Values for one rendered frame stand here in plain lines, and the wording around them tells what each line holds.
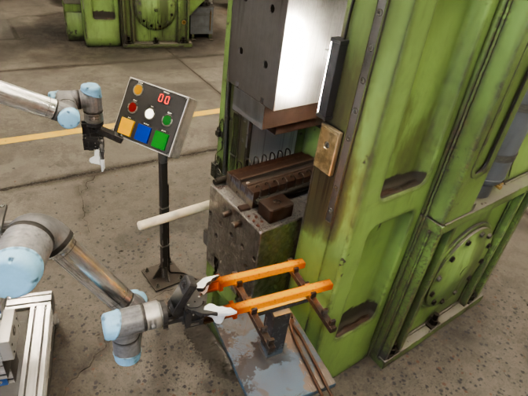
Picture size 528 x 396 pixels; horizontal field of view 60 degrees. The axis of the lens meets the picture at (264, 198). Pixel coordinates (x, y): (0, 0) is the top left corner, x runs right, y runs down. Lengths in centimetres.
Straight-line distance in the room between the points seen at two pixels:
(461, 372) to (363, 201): 145
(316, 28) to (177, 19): 519
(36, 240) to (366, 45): 104
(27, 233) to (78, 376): 136
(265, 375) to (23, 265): 86
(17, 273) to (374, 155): 104
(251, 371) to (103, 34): 555
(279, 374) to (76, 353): 123
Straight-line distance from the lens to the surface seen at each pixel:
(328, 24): 163
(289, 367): 165
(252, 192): 182
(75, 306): 275
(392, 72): 141
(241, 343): 168
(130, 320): 128
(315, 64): 164
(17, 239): 118
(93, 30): 659
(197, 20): 716
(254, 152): 208
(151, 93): 218
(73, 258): 131
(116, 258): 298
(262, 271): 154
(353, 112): 151
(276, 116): 169
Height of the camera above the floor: 200
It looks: 34 degrees down
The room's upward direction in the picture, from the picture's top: 8 degrees clockwise
